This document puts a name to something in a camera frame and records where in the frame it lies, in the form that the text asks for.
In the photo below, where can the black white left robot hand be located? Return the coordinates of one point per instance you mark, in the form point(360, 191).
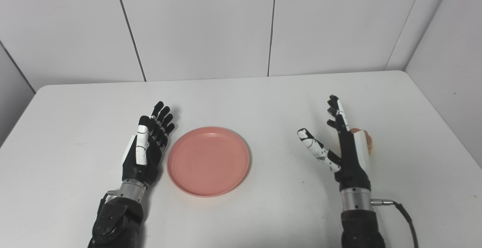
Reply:
point(145, 154)

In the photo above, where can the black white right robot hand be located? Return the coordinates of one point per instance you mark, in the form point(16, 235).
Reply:
point(352, 169)

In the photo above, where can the orange cream puff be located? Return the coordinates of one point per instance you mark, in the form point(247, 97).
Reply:
point(369, 142)

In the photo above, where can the pink round plate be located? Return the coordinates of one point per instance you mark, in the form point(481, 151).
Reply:
point(209, 161)

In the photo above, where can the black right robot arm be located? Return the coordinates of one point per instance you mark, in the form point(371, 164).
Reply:
point(359, 221)

